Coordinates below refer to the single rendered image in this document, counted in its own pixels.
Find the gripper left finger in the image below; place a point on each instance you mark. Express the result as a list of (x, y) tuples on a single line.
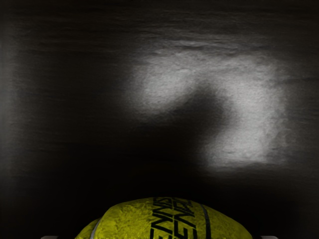
[(58, 237)]

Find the yellow tennis ball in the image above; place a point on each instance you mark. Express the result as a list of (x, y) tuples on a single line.
[(129, 221)]

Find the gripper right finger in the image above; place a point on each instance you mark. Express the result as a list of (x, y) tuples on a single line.
[(266, 237)]

